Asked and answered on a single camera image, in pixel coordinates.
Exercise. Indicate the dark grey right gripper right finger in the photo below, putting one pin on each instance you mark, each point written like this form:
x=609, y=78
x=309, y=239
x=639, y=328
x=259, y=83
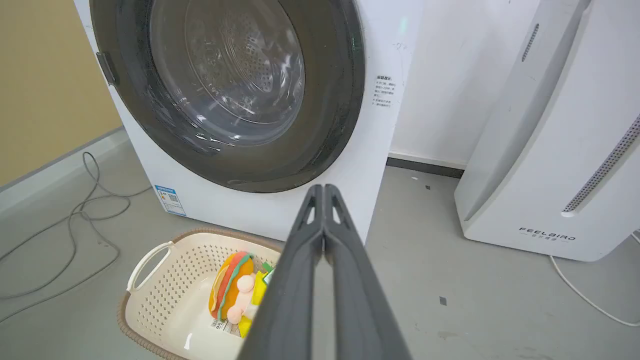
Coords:
x=360, y=300

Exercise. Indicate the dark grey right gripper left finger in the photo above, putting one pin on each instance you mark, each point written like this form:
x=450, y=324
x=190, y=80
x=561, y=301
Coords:
x=290, y=300

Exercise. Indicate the white front-load washing machine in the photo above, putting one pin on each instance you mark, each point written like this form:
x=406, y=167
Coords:
x=280, y=200

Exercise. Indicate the dark round washing machine door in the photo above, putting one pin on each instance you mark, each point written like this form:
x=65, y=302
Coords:
x=230, y=90

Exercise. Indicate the yellow green plush toy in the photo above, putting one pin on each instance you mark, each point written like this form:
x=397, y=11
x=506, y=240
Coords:
x=257, y=295

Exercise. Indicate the plush hamburger toy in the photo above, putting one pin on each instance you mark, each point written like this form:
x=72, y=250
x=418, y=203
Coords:
x=231, y=282

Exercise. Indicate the cream perforated laundry basket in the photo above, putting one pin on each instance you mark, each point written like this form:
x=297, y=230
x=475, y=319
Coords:
x=170, y=300

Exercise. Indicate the blue energy label sticker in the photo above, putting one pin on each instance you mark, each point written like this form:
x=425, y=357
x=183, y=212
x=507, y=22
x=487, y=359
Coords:
x=170, y=200

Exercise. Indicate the white Feelbird air purifier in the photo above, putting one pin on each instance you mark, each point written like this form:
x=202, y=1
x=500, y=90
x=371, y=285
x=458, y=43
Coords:
x=560, y=150

